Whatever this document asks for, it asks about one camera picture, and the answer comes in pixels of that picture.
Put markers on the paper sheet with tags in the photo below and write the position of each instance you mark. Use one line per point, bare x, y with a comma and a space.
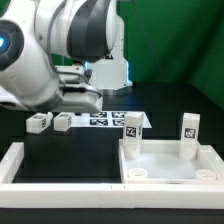
107, 119

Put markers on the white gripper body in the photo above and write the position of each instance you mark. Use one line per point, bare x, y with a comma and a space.
78, 95

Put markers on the white U-shaped obstacle fence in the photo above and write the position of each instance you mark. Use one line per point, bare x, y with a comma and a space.
100, 195

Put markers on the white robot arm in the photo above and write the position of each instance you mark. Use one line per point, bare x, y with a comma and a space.
61, 55

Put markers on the white square table top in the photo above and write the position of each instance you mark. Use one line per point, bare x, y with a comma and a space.
159, 163

